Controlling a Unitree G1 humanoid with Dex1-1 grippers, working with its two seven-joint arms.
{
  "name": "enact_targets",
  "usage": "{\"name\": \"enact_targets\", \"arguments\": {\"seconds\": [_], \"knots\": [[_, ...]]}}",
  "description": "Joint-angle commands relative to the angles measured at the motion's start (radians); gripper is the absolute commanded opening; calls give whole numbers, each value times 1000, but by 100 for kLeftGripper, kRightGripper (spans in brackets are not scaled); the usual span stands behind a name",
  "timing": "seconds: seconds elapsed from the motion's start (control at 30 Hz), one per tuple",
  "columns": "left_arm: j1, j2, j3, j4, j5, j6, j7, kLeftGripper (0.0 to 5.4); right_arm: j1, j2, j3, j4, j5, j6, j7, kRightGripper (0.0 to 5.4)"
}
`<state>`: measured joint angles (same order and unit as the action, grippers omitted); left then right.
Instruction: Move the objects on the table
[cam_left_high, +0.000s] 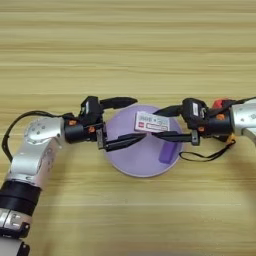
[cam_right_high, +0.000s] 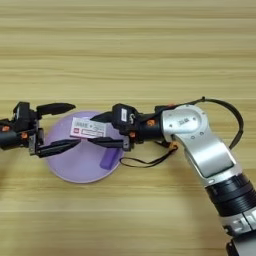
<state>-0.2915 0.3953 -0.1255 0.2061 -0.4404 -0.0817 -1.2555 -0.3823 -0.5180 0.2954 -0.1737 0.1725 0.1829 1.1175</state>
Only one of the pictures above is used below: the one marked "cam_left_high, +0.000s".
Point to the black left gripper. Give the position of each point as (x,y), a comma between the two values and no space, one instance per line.
(78,133)

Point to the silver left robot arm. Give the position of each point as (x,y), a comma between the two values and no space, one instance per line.
(36,156)

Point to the purple round plate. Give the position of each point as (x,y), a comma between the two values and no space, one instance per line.
(143,156)

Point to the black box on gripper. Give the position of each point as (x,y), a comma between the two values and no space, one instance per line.
(90,110)
(193,111)

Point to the red cube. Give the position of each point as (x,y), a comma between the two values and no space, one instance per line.
(220,103)

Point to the white pink eraser box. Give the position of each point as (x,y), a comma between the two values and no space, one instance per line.
(151,122)

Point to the purple rectangular block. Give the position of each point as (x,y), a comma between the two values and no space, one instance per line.
(167,153)

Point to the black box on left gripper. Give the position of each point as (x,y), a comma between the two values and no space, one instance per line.
(90,110)

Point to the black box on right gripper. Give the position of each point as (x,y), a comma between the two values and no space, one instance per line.
(193,111)

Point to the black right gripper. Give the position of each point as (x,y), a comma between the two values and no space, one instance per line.
(215,126)

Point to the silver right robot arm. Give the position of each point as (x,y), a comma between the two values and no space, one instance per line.
(245,116)

